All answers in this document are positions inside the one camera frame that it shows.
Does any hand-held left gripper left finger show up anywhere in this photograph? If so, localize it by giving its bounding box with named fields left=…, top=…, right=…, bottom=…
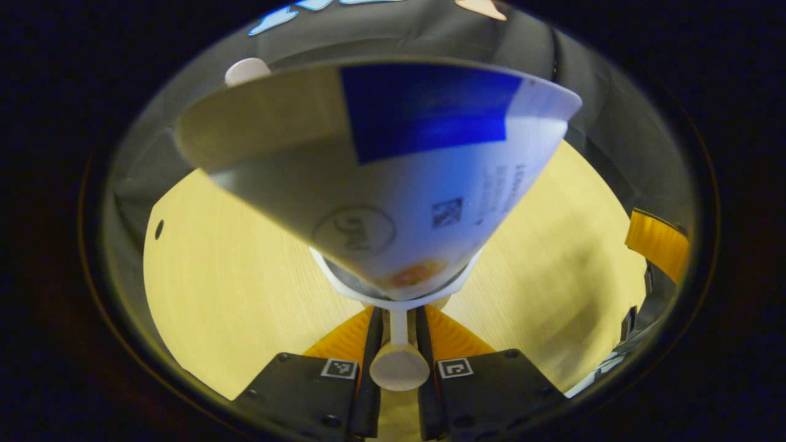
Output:
left=232, top=306, right=385, bottom=441

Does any white toothpaste tube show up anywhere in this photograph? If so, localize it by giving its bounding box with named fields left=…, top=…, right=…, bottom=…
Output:
left=174, top=58, right=583, bottom=301

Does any black backdrop cloth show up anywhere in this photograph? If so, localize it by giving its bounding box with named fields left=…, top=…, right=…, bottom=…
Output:
left=101, top=0, right=698, bottom=406

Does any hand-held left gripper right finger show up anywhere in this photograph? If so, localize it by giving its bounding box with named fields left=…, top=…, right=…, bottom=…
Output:
left=416, top=305, right=569, bottom=442

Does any pink toothbrush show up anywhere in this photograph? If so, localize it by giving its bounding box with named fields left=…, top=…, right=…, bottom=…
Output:
left=224, top=57, right=272, bottom=87

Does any white cup with wooden handle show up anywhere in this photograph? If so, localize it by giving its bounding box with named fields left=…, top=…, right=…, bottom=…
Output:
left=309, top=244, right=484, bottom=392

